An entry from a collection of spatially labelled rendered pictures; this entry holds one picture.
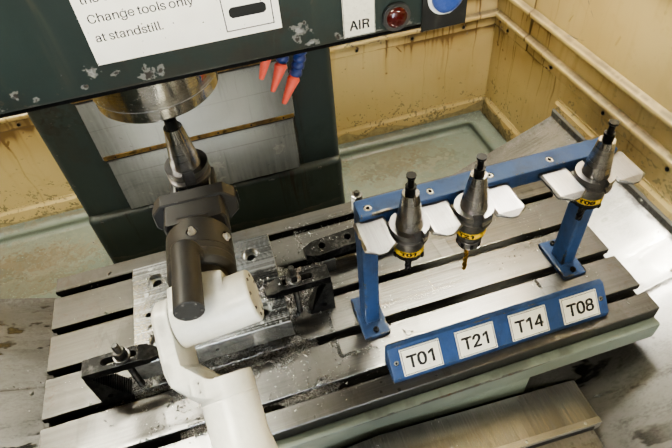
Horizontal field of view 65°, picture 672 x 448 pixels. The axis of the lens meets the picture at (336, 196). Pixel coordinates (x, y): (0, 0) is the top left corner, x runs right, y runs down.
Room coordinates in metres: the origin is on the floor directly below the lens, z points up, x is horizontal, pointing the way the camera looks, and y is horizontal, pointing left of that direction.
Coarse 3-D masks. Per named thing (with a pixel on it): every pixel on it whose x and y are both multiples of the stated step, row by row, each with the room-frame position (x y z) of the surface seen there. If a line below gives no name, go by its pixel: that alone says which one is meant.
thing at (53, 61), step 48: (0, 0) 0.39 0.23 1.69; (48, 0) 0.39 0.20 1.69; (288, 0) 0.43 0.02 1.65; (336, 0) 0.44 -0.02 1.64; (384, 0) 0.45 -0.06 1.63; (0, 48) 0.38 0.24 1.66; (48, 48) 0.39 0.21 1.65; (192, 48) 0.41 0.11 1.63; (240, 48) 0.42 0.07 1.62; (288, 48) 0.43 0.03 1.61; (0, 96) 0.38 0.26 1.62; (48, 96) 0.39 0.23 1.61; (96, 96) 0.40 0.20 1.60
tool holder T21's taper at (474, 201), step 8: (472, 176) 0.56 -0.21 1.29; (472, 184) 0.56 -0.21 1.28; (480, 184) 0.55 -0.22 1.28; (464, 192) 0.57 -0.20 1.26; (472, 192) 0.56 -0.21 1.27; (480, 192) 0.55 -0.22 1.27; (464, 200) 0.56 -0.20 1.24; (472, 200) 0.55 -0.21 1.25; (480, 200) 0.55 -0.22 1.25; (464, 208) 0.56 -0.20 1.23; (472, 208) 0.55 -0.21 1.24; (480, 208) 0.55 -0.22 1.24
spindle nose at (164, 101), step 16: (176, 80) 0.53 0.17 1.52; (192, 80) 0.55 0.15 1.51; (208, 80) 0.57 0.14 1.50; (112, 96) 0.52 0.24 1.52; (128, 96) 0.52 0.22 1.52; (144, 96) 0.52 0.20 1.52; (160, 96) 0.52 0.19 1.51; (176, 96) 0.53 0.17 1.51; (192, 96) 0.54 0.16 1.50; (208, 96) 0.56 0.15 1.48; (112, 112) 0.53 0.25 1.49; (128, 112) 0.52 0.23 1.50; (144, 112) 0.52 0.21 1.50; (160, 112) 0.52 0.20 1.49; (176, 112) 0.53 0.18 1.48
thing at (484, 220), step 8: (456, 200) 0.58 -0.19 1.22; (488, 200) 0.58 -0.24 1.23; (456, 208) 0.57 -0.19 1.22; (488, 208) 0.56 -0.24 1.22; (464, 216) 0.55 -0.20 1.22; (472, 216) 0.54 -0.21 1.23; (480, 216) 0.55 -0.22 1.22; (488, 216) 0.54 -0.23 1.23; (464, 224) 0.55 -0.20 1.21; (472, 224) 0.55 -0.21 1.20; (480, 224) 0.55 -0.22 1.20; (488, 224) 0.54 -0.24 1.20
